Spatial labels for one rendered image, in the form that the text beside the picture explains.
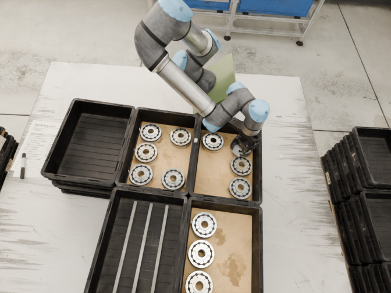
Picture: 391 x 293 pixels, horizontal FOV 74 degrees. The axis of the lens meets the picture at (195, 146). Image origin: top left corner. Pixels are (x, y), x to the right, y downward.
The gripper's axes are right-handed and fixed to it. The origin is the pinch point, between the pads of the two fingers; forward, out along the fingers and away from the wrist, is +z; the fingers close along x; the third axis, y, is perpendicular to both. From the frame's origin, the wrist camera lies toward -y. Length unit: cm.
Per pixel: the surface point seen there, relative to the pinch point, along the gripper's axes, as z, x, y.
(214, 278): 2, -39, 41
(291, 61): 85, 158, -86
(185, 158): 2.0, -23.4, -8.1
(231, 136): 2.0, 2.5, -7.4
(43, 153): 15, -81, -51
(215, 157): 2.0, -10.7, -1.7
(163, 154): 2.1, -31.8, -14.9
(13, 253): 15, -106, -10
